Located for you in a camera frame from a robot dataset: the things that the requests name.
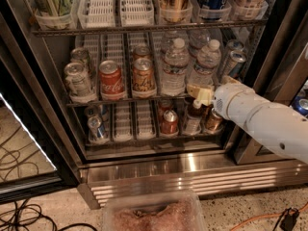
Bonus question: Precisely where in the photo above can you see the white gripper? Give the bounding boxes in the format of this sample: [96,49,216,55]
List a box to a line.
[186,75,255,118]

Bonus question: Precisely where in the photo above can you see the water bottle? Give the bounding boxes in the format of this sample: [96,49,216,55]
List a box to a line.
[161,38,190,96]
[189,29,211,57]
[161,31,179,55]
[187,39,221,87]

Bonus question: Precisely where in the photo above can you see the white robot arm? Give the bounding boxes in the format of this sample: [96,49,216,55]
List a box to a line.
[187,77,308,163]

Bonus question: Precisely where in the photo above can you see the small white-capped bottle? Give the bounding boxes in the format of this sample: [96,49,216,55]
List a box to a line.
[183,99,203,135]

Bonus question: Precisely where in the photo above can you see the pepsi cans neighbouring fridge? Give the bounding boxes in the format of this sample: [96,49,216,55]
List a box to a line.
[292,88,308,116]

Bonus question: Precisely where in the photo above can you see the gold top shelf can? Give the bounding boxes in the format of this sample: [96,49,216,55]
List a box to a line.
[159,0,189,23]

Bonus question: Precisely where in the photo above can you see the stainless steel fridge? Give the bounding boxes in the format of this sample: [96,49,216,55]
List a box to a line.
[0,0,307,209]

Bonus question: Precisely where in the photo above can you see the open glass fridge door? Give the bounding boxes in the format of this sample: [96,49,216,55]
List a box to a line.
[0,17,79,204]

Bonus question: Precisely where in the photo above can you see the silver blue front can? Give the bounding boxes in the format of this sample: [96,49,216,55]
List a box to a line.
[219,50,246,78]

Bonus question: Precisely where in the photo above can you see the silver blue can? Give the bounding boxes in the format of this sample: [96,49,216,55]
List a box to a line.
[225,39,244,55]
[219,50,246,78]

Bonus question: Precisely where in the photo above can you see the bronze bottom front can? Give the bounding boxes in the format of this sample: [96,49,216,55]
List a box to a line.
[204,108,223,134]

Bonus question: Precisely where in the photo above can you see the silver blue rear can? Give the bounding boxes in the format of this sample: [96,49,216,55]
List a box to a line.
[225,39,244,55]

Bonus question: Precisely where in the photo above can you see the red bottom rear can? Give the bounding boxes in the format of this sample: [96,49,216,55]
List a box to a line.
[158,99,173,119]

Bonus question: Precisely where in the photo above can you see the red bottom front can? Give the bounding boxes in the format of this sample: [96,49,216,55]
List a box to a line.
[161,110,178,137]

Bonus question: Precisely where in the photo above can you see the orange front soda can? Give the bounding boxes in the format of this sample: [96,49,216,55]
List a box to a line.
[133,58,156,98]

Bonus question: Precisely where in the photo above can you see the orange soda can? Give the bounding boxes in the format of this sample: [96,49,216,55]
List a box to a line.
[133,45,152,61]
[133,58,156,98]

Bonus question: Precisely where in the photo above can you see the orange rear soda can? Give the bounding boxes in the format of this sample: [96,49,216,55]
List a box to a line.
[133,45,152,61]

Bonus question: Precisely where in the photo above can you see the red coca-cola can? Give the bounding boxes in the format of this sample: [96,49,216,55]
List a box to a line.
[99,60,124,100]

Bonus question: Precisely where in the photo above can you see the blue white bottom can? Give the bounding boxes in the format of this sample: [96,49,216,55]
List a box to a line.
[88,115,108,144]

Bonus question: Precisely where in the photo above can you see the rear bottom left can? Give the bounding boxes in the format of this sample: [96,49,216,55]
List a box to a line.
[84,105,109,121]

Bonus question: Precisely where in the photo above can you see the silver front left can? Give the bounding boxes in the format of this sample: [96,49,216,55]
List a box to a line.
[64,63,96,103]

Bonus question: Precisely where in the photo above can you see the silver rear left can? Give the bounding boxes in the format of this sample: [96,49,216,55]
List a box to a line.
[70,47,93,75]

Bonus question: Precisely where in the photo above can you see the clear plastic bin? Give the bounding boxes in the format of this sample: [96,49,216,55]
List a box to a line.
[102,190,208,231]

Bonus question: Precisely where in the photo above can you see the black power plug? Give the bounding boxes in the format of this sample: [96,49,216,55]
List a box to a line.
[279,208,299,231]

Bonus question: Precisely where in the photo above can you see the orange extension cable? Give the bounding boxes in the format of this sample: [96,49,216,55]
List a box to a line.
[229,201,308,231]

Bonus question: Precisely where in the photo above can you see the black floor cables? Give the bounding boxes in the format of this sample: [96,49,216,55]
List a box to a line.
[0,198,98,231]

